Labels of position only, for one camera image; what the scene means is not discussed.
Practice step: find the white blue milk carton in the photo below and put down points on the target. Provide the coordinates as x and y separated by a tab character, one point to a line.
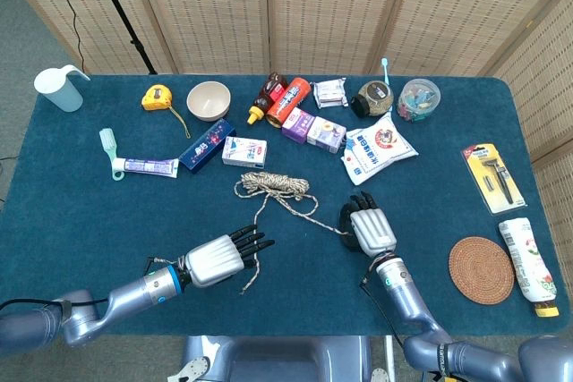
244	151

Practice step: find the beige bowl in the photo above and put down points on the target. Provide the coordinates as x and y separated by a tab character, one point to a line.
208	102

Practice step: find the white sugar bag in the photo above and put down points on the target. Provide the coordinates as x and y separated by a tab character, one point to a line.
376	149

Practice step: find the orange can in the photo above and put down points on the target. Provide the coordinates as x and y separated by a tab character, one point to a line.
288	100

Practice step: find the white table leg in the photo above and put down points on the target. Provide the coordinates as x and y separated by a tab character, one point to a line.
389	359

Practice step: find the white wrapped packet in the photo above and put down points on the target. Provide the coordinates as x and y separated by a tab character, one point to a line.
330	93

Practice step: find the light blue plastic pitcher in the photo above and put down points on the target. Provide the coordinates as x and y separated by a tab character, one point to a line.
62	91

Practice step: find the mint green brush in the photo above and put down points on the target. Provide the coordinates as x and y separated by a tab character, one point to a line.
107	138

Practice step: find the brown honey bottle yellow cap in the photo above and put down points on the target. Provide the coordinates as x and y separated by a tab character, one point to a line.
266	95

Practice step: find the pale lilac white carton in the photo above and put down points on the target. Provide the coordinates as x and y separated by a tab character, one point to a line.
326	133

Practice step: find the bamboo folding screen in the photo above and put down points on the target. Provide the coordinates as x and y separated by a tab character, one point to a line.
313	11

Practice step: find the black stand pole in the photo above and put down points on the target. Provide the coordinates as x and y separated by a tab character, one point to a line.
121	11

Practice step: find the white bottle yellow cap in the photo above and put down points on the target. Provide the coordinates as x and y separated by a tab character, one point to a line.
528	261

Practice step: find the blue toothbrush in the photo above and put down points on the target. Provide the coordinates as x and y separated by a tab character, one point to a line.
385	71

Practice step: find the yellow tape measure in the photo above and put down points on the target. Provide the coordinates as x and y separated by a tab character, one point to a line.
156	98

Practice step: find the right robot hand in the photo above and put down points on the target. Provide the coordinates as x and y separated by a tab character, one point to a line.
371	230

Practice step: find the glass jar black lid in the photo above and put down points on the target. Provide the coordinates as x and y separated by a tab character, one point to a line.
376	98

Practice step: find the white purple toothpaste tube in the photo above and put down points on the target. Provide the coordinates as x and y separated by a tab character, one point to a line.
147	166

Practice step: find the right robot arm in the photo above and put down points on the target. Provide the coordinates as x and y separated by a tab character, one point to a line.
403	292

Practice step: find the grey-blue robot torso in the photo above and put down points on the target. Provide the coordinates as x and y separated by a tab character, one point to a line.
277	359

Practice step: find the dark blue long box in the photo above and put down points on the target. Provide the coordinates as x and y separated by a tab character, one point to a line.
206	146

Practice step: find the clear tub of binder clips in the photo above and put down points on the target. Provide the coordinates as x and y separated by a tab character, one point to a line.
418	100

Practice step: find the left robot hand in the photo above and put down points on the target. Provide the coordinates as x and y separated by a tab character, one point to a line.
215	261

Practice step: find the round woven coaster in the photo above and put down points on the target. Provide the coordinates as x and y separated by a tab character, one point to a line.
481	270

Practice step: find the yellow razor blister pack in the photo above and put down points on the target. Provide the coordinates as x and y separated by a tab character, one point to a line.
492	176

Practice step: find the purple carton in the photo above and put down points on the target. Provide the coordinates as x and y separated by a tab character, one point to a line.
297	124

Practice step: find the blue carpet table cover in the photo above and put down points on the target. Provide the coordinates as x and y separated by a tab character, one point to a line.
134	221

